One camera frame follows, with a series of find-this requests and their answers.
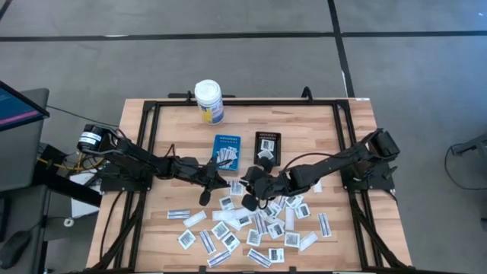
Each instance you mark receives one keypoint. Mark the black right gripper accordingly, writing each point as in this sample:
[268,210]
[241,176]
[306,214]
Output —
[277,186]

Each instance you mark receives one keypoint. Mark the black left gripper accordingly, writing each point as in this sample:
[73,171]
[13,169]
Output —
[190,169]

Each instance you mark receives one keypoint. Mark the blue striped fabric bandage packet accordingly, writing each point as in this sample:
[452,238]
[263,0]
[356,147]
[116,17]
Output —
[324,224]
[207,241]
[178,214]
[259,257]
[218,259]
[260,222]

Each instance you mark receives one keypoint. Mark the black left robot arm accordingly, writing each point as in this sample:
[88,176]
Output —
[133,156]

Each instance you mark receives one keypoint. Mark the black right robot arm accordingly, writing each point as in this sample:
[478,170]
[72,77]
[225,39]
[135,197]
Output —
[331,163]

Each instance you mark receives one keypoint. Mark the blue plastic basket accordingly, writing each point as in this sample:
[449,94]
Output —
[224,140]

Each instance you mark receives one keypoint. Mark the black plastic basket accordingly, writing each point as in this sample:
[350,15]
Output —
[268,134]

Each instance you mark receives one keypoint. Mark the disinfecting wipes canister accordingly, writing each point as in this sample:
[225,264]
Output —
[208,100]

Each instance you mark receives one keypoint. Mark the white paper sheet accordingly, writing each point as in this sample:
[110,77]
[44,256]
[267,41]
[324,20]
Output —
[81,205]

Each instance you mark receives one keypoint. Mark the white table label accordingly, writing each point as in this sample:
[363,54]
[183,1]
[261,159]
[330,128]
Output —
[362,99]

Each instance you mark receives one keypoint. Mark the black desk beam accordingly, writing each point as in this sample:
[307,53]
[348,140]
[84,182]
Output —
[64,184]

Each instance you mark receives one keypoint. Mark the white tape roll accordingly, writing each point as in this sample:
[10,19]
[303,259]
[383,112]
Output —
[68,222]

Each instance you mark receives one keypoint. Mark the computer monitor screen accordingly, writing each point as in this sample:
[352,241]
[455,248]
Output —
[19,108]

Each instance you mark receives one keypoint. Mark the black computer mouse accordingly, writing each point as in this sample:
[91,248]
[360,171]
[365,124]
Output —
[14,249]

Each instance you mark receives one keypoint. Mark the grey stand leg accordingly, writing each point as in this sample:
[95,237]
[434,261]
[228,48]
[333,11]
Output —
[472,144]

